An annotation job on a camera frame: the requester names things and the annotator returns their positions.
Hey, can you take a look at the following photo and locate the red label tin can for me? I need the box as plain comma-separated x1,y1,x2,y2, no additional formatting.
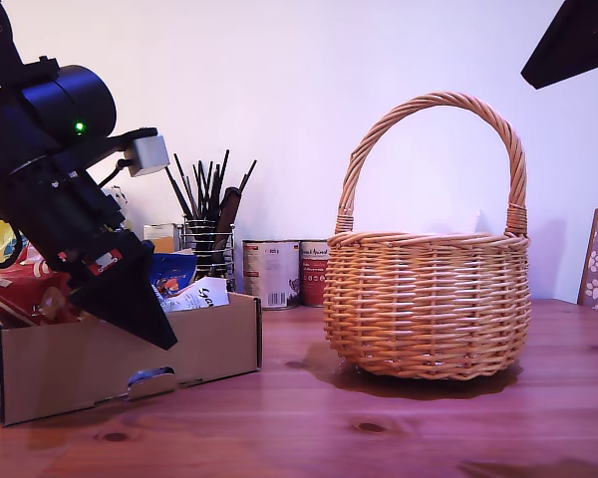
298,239,331,309

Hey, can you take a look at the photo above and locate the woven wicker basket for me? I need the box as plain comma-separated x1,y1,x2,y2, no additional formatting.
322,91,533,383

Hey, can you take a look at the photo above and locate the small pale carton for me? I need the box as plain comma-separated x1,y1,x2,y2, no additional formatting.
143,222,181,255

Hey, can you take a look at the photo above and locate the black looping arm cable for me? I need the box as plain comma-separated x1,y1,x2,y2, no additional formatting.
0,207,25,268

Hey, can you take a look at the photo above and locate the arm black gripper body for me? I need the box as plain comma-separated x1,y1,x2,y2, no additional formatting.
0,166,147,281

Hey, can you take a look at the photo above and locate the red Easter egg bag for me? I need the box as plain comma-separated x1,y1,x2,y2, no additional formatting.
0,247,84,329

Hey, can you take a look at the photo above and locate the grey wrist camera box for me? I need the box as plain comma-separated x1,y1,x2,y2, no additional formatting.
92,126,171,178

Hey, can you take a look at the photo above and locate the blue Easter egg bag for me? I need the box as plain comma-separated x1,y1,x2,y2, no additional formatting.
148,251,199,314

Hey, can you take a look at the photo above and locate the wire utensil holder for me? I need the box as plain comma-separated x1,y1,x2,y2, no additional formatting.
180,214,237,294

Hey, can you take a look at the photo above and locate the pale label tin can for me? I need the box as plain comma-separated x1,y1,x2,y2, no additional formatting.
241,238,301,312

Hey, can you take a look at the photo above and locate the brown cardboard box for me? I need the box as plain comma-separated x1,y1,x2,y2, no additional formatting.
0,291,263,428

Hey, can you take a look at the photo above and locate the white printed paper slip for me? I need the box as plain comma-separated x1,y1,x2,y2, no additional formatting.
171,277,231,314

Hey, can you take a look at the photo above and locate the thin black camera cable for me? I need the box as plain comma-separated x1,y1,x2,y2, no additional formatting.
98,157,131,189

